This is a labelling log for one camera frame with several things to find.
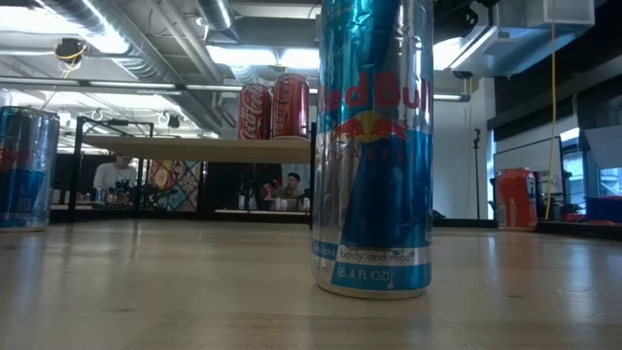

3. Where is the orange Fanta can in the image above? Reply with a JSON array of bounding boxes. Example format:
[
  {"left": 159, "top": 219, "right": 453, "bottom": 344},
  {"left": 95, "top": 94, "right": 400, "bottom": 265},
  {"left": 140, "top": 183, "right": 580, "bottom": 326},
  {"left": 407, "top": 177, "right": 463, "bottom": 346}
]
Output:
[{"left": 494, "top": 167, "right": 538, "bottom": 231}]

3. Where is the white ceiling box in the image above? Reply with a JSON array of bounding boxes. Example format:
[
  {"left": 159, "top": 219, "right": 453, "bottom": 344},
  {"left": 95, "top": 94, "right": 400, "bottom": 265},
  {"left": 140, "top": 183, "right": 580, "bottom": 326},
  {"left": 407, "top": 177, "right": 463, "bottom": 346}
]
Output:
[{"left": 542, "top": 0, "right": 596, "bottom": 26}]

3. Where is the bright ceiling light panel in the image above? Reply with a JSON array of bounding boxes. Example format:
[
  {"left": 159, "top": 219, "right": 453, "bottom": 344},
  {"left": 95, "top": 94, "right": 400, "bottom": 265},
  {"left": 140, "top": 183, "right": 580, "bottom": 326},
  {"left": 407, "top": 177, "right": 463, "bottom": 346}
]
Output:
[{"left": 206, "top": 45, "right": 322, "bottom": 70}]

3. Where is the large blue silver Red Bull can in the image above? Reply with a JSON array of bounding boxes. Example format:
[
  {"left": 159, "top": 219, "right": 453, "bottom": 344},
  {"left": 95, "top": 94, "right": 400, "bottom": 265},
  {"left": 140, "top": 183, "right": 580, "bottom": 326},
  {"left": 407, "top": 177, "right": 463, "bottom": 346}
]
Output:
[{"left": 310, "top": 0, "right": 435, "bottom": 300}]

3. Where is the red Coca-Cola can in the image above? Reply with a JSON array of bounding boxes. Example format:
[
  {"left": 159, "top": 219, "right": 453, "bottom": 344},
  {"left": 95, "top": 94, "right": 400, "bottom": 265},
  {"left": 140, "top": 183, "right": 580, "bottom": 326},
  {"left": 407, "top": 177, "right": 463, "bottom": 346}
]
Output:
[{"left": 236, "top": 83, "right": 273, "bottom": 142}]

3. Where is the person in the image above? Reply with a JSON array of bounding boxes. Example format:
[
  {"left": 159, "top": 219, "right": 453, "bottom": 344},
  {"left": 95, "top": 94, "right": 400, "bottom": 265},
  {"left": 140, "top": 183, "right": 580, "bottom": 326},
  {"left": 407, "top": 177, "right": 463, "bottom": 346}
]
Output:
[
  {"left": 271, "top": 171, "right": 302, "bottom": 200},
  {"left": 91, "top": 154, "right": 140, "bottom": 203}
]

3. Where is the black yellow ceiling cord reel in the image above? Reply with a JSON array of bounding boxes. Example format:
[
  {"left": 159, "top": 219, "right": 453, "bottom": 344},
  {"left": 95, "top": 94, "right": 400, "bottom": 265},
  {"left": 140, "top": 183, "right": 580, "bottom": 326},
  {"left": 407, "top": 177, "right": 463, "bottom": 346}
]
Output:
[{"left": 52, "top": 37, "right": 88, "bottom": 65}]

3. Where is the black table edge frame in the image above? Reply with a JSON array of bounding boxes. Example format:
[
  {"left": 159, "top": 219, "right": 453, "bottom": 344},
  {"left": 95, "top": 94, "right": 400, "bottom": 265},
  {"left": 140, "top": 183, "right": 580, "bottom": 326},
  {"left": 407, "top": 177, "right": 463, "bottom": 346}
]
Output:
[{"left": 48, "top": 206, "right": 622, "bottom": 242}]

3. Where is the colourful patterned panel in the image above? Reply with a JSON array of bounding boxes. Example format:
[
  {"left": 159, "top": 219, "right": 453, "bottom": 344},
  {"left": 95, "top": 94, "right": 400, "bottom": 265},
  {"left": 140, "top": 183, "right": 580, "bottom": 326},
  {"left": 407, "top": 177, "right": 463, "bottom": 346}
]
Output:
[{"left": 148, "top": 159, "right": 202, "bottom": 213}]

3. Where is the silver spiral ceiling duct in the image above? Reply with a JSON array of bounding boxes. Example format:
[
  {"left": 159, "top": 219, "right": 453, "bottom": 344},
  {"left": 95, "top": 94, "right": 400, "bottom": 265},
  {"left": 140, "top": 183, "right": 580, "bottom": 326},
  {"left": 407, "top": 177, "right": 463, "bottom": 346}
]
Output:
[{"left": 43, "top": 0, "right": 234, "bottom": 135}]

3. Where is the white rectangular ceiling duct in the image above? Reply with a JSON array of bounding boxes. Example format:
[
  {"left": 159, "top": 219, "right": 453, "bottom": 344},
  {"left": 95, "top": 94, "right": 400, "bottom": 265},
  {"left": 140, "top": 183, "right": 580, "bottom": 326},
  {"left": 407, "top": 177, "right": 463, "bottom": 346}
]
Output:
[{"left": 433, "top": 0, "right": 597, "bottom": 79}]

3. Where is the wooden shelf with black frame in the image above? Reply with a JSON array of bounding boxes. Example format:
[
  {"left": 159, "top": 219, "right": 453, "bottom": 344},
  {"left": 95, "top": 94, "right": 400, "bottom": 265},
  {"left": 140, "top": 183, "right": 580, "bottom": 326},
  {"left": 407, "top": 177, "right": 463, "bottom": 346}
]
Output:
[{"left": 82, "top": 121, "right": 318, "bottom": 229}]

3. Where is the dark red soda can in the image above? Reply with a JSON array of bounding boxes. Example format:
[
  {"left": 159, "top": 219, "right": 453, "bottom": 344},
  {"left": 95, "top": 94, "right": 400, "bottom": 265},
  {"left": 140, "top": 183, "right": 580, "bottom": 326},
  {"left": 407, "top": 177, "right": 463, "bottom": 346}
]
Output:
[{"left": 271, "top": 72, "right": 311, "bottom": 141}]

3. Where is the long ceiling light strip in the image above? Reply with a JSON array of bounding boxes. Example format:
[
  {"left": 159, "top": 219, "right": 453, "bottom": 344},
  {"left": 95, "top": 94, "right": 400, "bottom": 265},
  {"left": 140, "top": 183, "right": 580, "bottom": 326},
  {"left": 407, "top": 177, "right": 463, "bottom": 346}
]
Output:
[{"left": 0, "top": 75, "right": 470, "bottom": 102}]

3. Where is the black background station frame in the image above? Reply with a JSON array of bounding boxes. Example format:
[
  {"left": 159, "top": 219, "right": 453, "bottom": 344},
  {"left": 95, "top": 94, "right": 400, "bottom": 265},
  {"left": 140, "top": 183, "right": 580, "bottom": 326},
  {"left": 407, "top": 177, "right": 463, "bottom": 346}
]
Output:
[{"left": 67, "top": 115, "right": 156, "bottom": 224}]

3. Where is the thin black stand pole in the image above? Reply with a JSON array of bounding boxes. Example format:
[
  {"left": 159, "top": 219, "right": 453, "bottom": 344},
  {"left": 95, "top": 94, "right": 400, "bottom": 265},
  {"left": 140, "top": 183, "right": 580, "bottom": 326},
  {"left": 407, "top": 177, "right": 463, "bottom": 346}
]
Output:
[{"left": 472, "top": 127, "right": 483, "bottom": 220}]

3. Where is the blue storage bin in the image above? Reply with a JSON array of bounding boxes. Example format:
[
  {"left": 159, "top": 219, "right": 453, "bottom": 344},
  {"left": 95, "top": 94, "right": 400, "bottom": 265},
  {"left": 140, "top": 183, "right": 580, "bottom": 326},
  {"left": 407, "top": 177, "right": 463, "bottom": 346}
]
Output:
[{"left": 585, "top": 194, "right": 622, "bottom": 224}]

